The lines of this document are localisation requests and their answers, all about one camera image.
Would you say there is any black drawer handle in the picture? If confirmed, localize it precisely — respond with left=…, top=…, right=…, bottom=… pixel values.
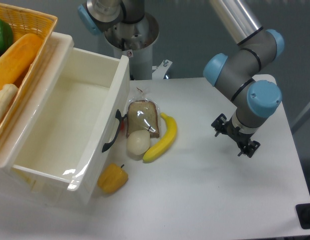
left=101, top=109, right=127, bottom=154

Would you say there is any white frame at right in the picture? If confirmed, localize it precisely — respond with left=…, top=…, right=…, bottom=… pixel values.
left=290, top=101, right=310, bottom=134

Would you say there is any black device at edge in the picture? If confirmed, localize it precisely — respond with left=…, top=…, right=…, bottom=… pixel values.
left=295, top=203, right=310, bottom=230

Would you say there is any green bell pepper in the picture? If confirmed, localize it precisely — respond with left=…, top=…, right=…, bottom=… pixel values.
left=0, top=19, right=14, bottom=54

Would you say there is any bagged bread slice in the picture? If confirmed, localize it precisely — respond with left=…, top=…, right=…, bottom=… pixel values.
left=126, top=87, right=160, bottom=139

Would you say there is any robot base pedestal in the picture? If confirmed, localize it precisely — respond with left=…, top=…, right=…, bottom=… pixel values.
left=104, top=13, right=172, bottom=80

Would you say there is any yellow bell pepper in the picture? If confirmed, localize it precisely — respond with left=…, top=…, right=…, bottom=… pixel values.
left=97, top=163, right=129, bottom=194

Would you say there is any yellow banana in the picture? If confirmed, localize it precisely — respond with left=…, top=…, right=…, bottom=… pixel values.
left=143, top=112, right=178, bottom=164

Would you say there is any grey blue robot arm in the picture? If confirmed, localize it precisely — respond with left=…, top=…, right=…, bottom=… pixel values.
left=78, top=0, right=284, bottom=157

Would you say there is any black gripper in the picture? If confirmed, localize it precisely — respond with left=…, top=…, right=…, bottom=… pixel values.
left=211, top=113, right=260, bottom=158

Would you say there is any cream pastry piece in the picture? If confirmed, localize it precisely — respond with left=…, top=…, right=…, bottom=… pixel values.
left=0, top=84, right=18, bottom=123

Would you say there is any white plastic drawer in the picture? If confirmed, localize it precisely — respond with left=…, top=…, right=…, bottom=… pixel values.
left=0, top=46, right=131, bottom=207

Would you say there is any yellow woven basket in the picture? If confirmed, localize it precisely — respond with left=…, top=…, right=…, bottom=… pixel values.
left=0, top=3, right=58, bottom=142

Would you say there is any orange baguette loaf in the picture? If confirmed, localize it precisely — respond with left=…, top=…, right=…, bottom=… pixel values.
left=0, top=33, right=43, bottom=90

